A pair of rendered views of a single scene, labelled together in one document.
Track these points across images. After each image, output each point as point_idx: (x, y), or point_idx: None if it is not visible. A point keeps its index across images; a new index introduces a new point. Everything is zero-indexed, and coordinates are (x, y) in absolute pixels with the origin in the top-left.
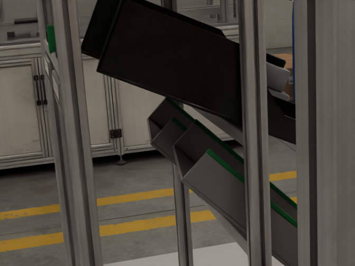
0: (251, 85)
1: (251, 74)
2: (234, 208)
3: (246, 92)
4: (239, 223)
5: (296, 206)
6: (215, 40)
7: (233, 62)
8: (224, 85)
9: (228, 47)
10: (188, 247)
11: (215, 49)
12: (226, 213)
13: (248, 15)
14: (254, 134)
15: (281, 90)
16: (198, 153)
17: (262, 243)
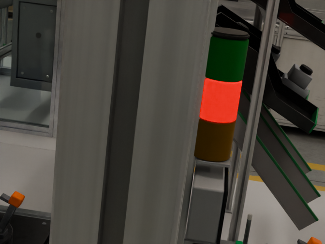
0: (258, 76)
1: (258, 70)
2: (240, 138)
3: (255, 79)
4: (241, 147)
5: (289, 155)
6: (248, 49)
7: (255, 62)
8: (248, 73)
9: (254, 54)
10: (235, 168)
11: (247, 53)
12: (235, 140)
13: (263, 40)
14: (254, 101)
15: (303, 87)
16: (241, 109)
17: (247, 160)
